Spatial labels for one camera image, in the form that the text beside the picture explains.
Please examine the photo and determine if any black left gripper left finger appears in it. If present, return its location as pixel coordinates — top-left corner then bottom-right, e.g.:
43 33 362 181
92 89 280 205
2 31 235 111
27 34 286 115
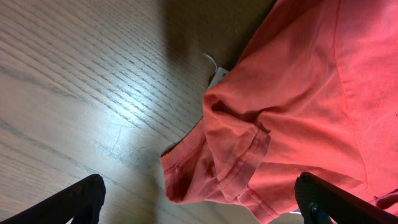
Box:
1 174 106 224

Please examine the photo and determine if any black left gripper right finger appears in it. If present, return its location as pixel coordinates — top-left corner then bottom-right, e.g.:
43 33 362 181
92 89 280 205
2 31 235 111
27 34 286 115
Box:
294 172 397 224

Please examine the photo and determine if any red printed t-shirt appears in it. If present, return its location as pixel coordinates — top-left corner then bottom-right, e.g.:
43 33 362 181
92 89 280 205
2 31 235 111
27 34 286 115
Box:
160 0 397 223

